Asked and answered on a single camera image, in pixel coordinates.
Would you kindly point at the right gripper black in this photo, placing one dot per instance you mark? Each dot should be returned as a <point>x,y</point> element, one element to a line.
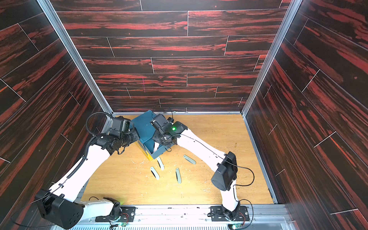
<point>158,126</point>

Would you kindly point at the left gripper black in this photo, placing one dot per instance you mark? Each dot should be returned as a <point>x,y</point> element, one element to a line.
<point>136,136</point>

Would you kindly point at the pink fruit knife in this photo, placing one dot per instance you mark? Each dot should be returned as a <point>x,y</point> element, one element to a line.
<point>156,145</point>

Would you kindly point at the teal drawer cabinet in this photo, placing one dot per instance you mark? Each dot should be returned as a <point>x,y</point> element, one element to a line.
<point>144,127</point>

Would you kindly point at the teal drawer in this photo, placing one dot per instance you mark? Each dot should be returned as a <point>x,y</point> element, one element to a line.
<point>150,146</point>

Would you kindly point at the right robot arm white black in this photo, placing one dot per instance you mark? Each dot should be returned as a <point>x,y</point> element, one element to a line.
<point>224,165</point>

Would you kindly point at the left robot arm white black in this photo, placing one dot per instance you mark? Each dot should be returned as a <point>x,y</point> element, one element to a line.
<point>58,204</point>

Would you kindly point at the white fruit knife upper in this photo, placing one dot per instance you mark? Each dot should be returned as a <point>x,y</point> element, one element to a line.
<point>161,164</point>

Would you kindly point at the white fruit knife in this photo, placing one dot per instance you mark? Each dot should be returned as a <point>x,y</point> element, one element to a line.
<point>155,173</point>
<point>161,164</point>

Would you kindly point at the green fruit knife upper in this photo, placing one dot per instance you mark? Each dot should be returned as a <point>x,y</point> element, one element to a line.
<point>192,161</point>

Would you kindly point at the green fruit knife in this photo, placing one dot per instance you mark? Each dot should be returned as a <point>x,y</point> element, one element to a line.
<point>192,161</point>
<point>178,176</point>

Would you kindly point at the green fruit knife lower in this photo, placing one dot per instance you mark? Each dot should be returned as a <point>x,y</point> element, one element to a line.
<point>178,176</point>

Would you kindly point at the white fruit knife lower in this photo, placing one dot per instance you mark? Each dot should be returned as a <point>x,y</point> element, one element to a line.
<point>155,173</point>

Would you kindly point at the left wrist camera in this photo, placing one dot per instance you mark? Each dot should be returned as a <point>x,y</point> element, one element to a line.
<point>121,124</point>

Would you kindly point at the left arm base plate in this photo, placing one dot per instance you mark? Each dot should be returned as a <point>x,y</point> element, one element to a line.
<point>123,214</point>

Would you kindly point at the aluminium front rail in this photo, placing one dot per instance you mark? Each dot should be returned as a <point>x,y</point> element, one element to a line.
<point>195,217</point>

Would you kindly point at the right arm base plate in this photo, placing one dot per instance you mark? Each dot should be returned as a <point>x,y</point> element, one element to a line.
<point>220,213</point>

